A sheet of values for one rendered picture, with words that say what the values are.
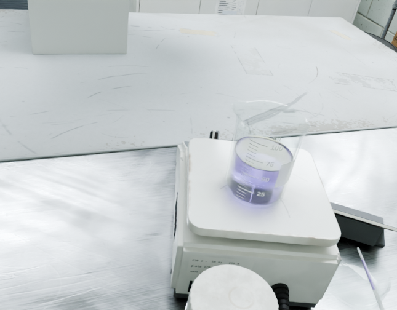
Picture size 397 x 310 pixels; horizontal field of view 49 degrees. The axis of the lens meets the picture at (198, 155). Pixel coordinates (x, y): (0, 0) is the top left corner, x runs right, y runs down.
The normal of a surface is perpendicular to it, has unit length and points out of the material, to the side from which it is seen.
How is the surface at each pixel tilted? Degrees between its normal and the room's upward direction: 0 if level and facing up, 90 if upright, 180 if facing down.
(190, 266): 90
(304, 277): 90
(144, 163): 0
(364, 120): 0
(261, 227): 0
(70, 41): 90
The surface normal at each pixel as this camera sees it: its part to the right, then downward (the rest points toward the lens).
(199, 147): 0.14, -0.80
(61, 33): 0.32, 0.60
